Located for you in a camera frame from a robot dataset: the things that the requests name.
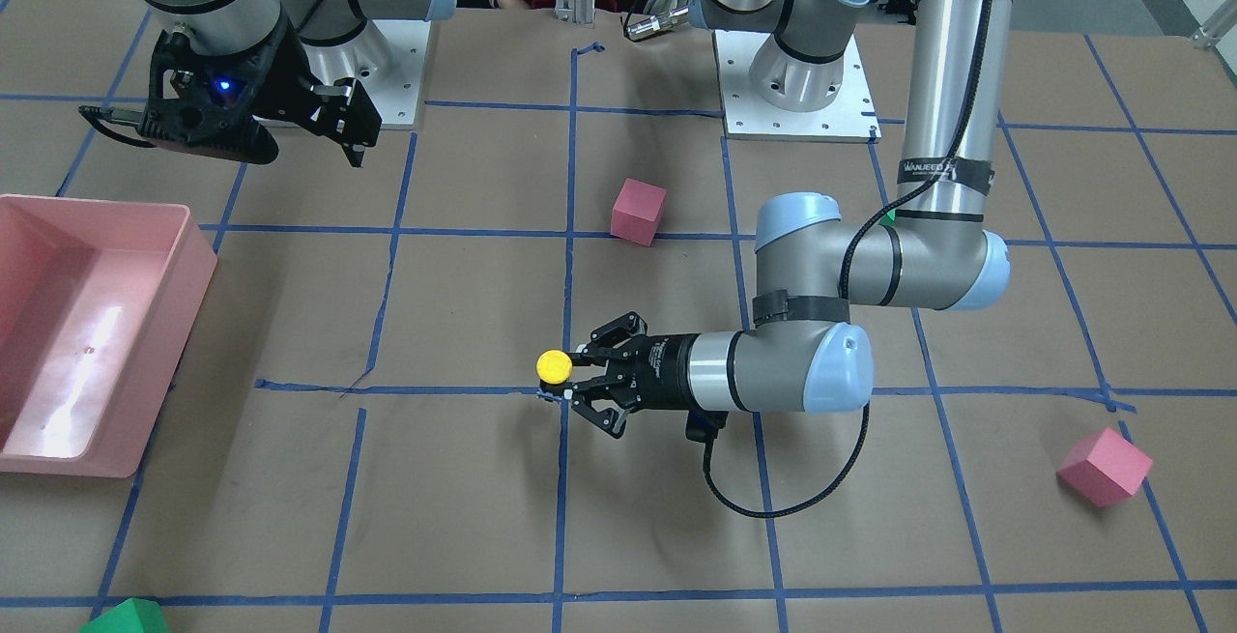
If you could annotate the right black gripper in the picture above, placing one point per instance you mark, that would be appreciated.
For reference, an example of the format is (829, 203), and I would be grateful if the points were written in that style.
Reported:
(277, 70)

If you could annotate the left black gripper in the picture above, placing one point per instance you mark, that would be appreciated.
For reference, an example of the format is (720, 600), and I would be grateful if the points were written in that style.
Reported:
(663, 368)

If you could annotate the yellow push button switch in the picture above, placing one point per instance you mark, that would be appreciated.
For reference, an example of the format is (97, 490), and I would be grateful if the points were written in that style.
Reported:
(554, 371)

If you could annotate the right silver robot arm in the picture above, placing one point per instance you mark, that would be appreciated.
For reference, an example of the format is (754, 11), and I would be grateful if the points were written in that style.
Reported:
(217, 27)

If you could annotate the pink cube near person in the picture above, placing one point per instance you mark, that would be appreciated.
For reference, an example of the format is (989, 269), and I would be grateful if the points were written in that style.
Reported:
(637, 212)

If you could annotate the pink plastic bin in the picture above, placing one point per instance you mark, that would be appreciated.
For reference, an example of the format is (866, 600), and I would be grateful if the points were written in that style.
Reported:
(97, 302)

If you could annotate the green cube near bin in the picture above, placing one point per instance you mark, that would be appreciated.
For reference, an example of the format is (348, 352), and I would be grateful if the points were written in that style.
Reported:
(134, 615)

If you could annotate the pink cube front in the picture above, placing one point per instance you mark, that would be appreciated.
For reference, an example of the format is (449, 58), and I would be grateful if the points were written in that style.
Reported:
(1105, 468)

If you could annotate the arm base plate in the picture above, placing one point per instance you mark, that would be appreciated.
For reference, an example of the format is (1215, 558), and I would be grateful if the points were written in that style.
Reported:
(389, 58)
(769, 96)

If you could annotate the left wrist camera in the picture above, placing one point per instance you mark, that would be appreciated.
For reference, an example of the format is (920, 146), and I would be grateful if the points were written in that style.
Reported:
(703, 426)

